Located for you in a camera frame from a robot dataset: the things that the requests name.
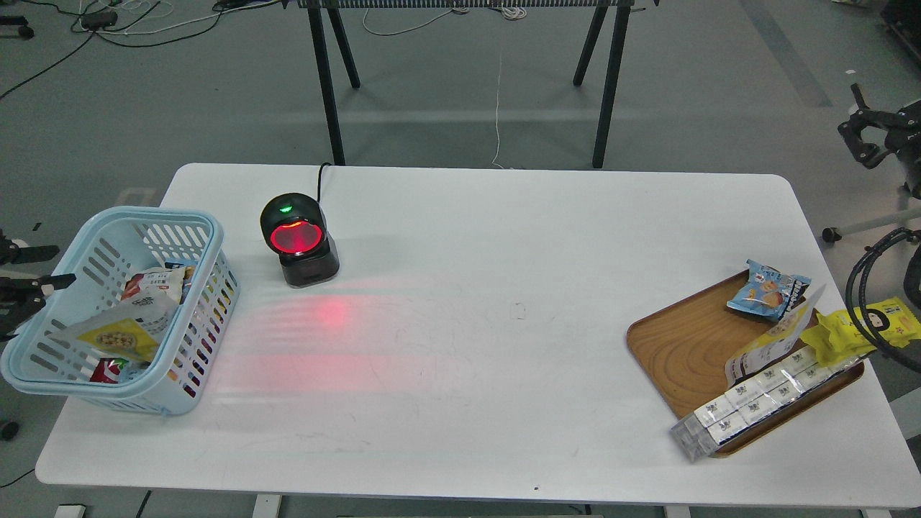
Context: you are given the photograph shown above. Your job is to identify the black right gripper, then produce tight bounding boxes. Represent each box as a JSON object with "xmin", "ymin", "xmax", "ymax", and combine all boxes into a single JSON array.
[{"xmin": 838, "ymin": 83, "xmax": 921, "ymax": 199}]

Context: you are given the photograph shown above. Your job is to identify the yellow nut snack pouch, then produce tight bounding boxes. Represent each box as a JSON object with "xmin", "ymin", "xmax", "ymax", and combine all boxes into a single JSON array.
[{"xmin": 49, "ymin": 288, "xmax": 180, "ymax": 362}]

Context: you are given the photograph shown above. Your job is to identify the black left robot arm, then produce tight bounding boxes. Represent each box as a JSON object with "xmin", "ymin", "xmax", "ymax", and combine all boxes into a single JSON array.
[{"xmin": 1, "ymin": 234, "xmax": 76, "ymax": 343}]

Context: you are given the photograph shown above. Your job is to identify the blue snack packet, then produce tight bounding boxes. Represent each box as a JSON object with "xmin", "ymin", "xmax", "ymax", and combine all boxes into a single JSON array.
[{"xmin": 726, "ymin": 259, "xmax": 812, "ymax": 322}]

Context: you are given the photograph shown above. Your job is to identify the yellow cartoon snack bag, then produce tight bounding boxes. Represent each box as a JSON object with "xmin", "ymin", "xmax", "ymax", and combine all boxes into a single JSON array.
[{"xmin": 800, "ymin": 297, "xmax": 920, "ymax": 367}]

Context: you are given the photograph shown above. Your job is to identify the light blue plastic basket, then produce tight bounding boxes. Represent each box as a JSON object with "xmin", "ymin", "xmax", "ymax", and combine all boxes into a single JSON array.
[{"xmin": 2, "ymin": 206, "xmax": 240, "ymax": 415}]

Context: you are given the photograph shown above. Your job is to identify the white red snack bag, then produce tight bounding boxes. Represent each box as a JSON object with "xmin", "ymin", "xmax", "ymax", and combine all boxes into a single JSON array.
[{"xmin": 89, "ymin": 261, "xmax": 196, "ymax": 384}]

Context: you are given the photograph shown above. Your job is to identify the white yellow standing pouch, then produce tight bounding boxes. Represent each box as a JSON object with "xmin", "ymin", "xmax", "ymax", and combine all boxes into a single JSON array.
[{"xmin": 724, "ymin": 284, "xmax": 826, "ymax": 387}]

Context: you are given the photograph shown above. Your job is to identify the round wooden tray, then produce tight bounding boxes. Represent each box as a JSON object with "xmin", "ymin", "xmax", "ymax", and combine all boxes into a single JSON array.
[{"xmin": 625, "ymin": 268, "xmax": 865, "ymax": 458}]

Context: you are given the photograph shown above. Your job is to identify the long clear biscuit pack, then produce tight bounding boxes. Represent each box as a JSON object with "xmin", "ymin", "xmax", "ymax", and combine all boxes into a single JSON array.
[{"xmin": 670, "ymin": 345, "xmax": 864, "ymax": 463}]

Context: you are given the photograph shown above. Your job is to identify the black barcode scanner red window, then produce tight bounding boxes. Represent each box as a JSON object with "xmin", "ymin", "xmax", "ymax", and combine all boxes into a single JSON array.
[{"xmin": 260, "ymin": 193, "xmax": 341, "ymax": 288}]

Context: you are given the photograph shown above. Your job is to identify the white hanging cord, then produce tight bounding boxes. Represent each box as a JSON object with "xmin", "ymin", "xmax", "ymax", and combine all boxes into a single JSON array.
[{"xmin": 492, "ymin": 56, "xmax": 513, "ymax": 170}]

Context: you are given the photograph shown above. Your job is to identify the black floor cables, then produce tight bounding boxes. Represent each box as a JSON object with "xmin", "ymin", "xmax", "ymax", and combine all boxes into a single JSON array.
[{"xmin": 0, "ymin": 0, "xmax": 289, "ymax": 98}]

